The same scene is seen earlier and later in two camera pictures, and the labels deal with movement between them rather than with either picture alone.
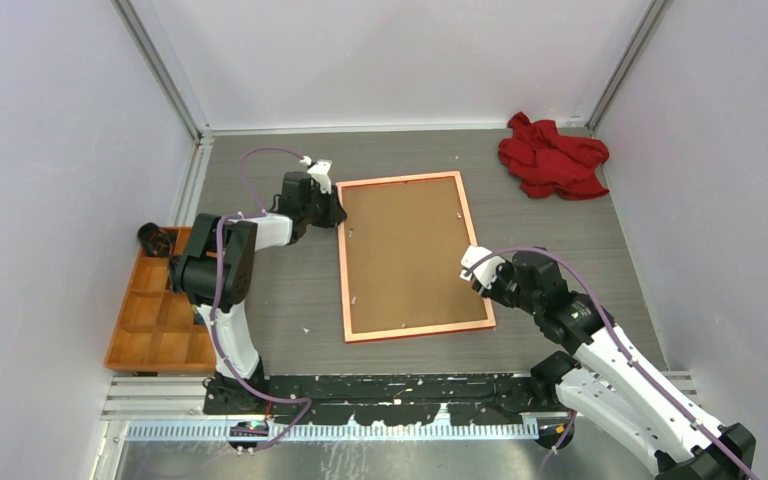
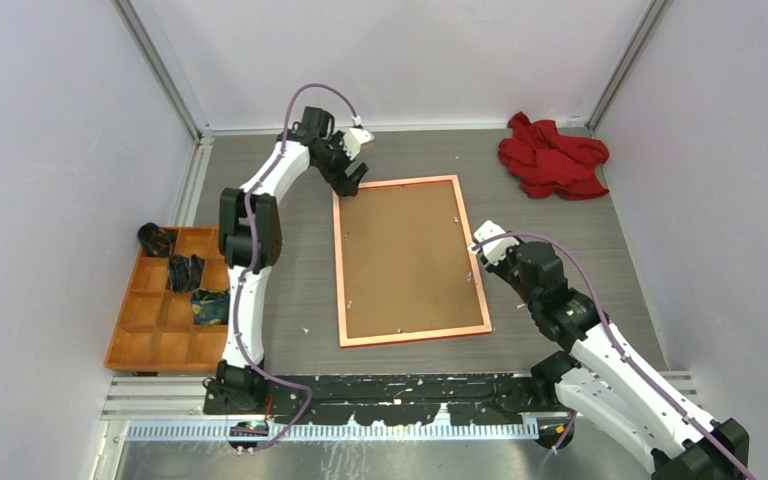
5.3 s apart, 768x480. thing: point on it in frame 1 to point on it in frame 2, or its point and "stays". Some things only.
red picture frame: [401, 248] stays
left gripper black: [336, 214] to [342, 186]
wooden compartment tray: [158, 332] stays
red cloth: [543, 161] stays
